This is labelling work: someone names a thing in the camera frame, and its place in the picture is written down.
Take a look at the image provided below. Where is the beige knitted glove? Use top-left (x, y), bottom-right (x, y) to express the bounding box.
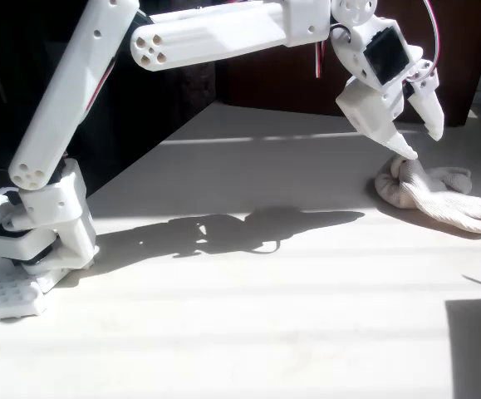
top-left (374, 156), bottom-right (481, 236)

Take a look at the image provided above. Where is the dark brown wooden cabinet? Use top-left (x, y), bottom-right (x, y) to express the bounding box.
top-left (214, 0), bottom-right (481, 128)

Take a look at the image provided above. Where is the dark patterned curtain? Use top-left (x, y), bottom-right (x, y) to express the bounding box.
top-left (169, 62), bottom-right (217, 126)

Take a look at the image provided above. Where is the red black white servo cable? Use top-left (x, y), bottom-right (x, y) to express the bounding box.
top-left (84, 53), bottom-right (119, 114)
top-left (313, 39), bottom-right (329, 80)
top-left (405, 0), bottom-right (443, 84)

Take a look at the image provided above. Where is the white perforated base plate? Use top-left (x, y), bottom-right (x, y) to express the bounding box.
top-left (0, 265), bottom-right (46, 323)

